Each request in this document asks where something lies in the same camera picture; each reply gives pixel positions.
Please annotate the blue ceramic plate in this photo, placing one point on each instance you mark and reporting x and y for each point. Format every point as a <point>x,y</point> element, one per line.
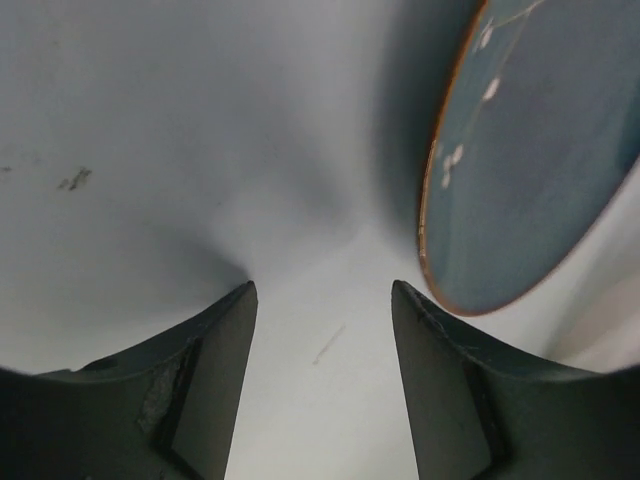
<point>537,132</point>

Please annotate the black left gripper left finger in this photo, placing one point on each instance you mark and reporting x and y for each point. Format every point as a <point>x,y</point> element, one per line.
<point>162,409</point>

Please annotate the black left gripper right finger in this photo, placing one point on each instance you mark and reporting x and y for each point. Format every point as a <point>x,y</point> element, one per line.
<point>480,408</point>

